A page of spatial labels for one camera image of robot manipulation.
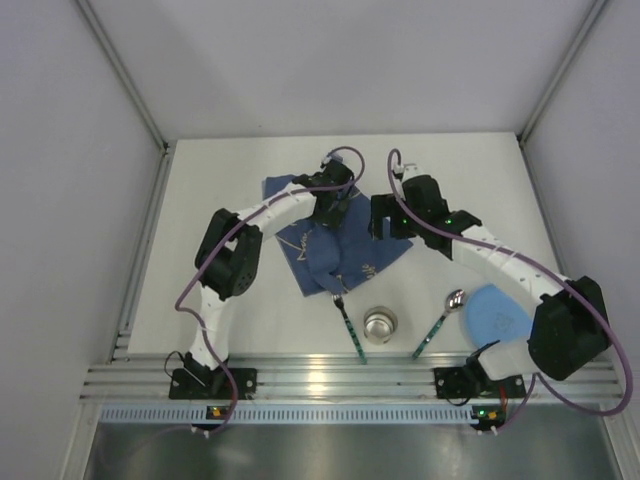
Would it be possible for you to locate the blue cloth placemat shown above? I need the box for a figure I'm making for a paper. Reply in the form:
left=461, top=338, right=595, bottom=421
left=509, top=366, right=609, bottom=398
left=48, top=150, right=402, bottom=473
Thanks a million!
left=276, top=189, right=412, bottom=297

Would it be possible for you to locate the fork with green handle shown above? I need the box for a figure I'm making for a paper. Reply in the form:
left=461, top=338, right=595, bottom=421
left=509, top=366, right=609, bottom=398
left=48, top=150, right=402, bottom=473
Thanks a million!
left=332, top=294, right=367, bottom=365

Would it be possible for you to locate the spoon with green handle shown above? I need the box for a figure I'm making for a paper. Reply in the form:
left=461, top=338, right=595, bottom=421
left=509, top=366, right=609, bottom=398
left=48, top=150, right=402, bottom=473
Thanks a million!
left=411, top=289, right=467, bottom=360

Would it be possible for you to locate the small metal cup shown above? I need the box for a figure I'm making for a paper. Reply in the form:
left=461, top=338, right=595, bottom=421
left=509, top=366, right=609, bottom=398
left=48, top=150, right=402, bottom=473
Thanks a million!
left=363, top=306, right=398, bottom=345

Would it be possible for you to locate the blue plastic plate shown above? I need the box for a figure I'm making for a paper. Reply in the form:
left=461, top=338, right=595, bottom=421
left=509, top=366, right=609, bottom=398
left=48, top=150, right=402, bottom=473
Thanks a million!
left=464, top=284, right=533, bottom=348

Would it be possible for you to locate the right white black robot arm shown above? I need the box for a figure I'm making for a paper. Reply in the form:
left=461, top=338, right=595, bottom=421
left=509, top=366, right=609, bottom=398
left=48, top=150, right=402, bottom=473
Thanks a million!
left=369, top=164, right=611, bottom=388

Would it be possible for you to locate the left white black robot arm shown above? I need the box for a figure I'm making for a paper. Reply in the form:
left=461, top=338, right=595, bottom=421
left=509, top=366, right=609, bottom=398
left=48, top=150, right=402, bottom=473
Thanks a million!
left=174, top=151, right=362, bottom=391

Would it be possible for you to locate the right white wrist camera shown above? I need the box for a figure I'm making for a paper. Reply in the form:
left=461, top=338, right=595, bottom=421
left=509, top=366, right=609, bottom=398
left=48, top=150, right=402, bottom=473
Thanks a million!
left=392, top=163, right=425, bottom=183

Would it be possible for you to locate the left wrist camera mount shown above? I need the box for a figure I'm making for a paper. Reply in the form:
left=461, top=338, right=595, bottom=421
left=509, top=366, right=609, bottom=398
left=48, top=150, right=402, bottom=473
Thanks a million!
left=320, top=151, right=344, bottom=168

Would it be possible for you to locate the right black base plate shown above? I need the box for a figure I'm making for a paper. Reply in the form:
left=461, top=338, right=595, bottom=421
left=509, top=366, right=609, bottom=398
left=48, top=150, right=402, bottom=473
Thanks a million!
left=433, top=367, right=526, bottom=402

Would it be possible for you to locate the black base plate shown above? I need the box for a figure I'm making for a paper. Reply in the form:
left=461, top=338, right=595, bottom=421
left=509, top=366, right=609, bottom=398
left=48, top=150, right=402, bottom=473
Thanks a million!
left=168, top=368, right=257, bottom=400
left=433, top=367, right=526, bottom=402

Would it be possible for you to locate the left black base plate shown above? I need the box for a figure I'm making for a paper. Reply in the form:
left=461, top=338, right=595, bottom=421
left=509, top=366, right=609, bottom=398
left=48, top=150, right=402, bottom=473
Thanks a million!
left=168, top=368, right=257, bottom=400

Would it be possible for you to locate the aluminium rail frame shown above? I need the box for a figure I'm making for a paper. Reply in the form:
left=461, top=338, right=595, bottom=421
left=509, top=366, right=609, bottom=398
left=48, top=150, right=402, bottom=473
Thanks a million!
left=79, top=352, right=624, bottom=401

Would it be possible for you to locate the perforated grey cable duct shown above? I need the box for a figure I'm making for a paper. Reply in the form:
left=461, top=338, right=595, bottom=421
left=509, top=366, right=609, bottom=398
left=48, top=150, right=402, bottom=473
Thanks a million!
left=100, top=404, right=504, bottom=425

